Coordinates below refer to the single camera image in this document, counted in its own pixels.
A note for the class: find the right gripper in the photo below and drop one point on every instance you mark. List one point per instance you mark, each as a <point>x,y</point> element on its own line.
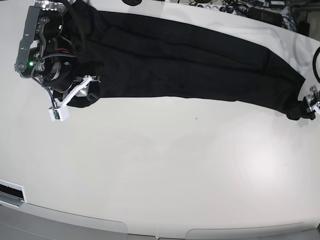
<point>62,75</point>

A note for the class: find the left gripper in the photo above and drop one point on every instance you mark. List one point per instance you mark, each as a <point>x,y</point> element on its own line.
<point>310,106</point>

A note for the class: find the black t-shirt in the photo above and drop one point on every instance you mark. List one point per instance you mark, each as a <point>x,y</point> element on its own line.
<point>137,56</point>

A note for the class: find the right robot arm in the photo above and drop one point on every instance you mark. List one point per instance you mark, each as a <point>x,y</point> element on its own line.
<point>53,37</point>

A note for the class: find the white table slot panel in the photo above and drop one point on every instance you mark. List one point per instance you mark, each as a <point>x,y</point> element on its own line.
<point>12,194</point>

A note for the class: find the white power strip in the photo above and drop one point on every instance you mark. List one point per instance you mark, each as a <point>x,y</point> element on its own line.
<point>207,4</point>

